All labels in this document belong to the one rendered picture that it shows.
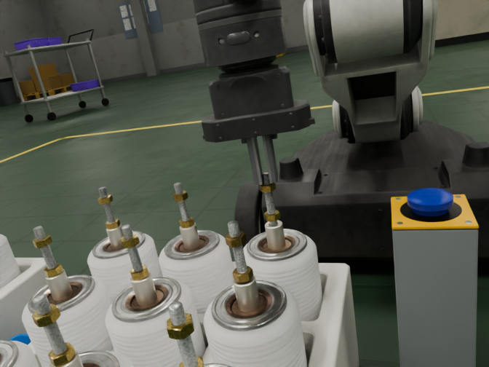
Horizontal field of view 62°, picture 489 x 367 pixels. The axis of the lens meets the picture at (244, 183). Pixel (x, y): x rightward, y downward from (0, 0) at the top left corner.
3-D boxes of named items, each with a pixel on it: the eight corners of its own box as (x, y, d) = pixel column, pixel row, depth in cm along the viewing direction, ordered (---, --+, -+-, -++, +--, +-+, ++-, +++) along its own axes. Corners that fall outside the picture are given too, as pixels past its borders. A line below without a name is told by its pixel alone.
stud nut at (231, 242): (249, 242, 38) (248, 234, 37) (234, 250, 37) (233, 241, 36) (238, 236, 39) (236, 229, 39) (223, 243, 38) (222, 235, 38)
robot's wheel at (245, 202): (265, 242, 105) (252, 169, 99) (284, 241, 104) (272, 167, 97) (243, 287, 88) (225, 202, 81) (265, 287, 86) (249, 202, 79)
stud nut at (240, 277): (256, 277, 39) (255, 269, 39) (241, 285, 38) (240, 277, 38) (244, 270, 40) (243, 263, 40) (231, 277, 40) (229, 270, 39)
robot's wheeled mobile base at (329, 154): (303, 171, 145) (291, 76, 134) (467, 160, 127) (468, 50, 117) (257, 271, 88) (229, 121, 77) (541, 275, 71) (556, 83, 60)
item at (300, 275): (344, 370, 53) (330, 250, 47) (277, 398, 51) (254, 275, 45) (310, 327, 62) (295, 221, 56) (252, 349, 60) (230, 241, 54)
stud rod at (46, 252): (57, 282, 48) (36, 226, 46) (65, 282, 48) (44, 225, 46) (52, 287, 48) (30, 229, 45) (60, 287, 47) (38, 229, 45)
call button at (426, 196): (407, 206, 41) (405, 187, 41) (450, 204, 40) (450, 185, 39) (408, 223, 38) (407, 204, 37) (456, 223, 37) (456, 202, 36)
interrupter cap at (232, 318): (284, 332, 36) (284, 325, 36) (204, 335, 38) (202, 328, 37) (289, 282, 43) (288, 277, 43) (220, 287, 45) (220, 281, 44)
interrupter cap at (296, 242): (318, 250, 48) (317, 245, 48) (259, 270, 46) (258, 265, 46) (292, 227, 55) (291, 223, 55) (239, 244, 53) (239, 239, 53)
